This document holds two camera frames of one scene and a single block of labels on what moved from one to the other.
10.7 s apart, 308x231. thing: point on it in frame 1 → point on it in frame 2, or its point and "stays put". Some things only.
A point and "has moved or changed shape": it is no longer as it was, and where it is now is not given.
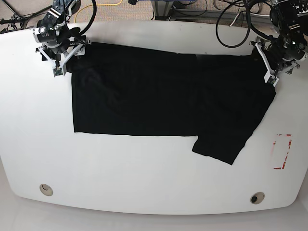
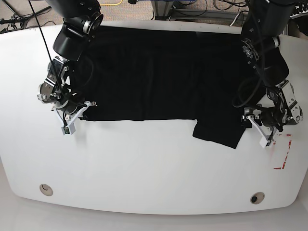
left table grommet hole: x=46 y=189 stays put
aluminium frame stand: x=161 y=9 stays put
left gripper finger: x=66 y=73 → x=83 y=118
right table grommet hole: x=257 y=198 stays put
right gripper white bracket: x=273 y=76 → x=264 y=141
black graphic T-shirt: x=125 y=90 has moved or changed shape
